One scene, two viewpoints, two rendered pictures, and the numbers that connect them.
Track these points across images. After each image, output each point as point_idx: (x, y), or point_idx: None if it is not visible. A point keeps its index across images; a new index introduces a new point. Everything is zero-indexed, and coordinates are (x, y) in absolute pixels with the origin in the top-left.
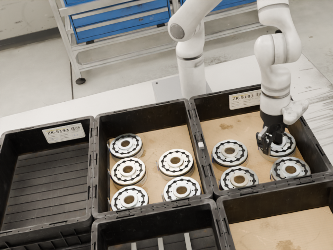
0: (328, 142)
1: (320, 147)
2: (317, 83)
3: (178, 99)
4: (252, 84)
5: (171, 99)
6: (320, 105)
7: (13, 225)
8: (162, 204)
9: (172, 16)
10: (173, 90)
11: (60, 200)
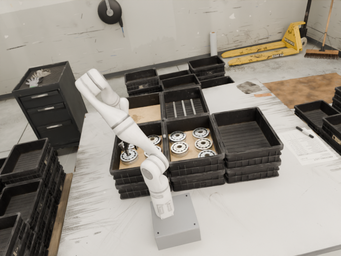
0: (97, 193)
1: (115, 136)
2: (67, 246)
3: (172, 162)
4: (114, 253)
5: (182, 203)
6: (82, 221)
7: (254, 129)
8: (182, 118)
9: (162, 153)
10: (180, 214)
11: (237, 138)
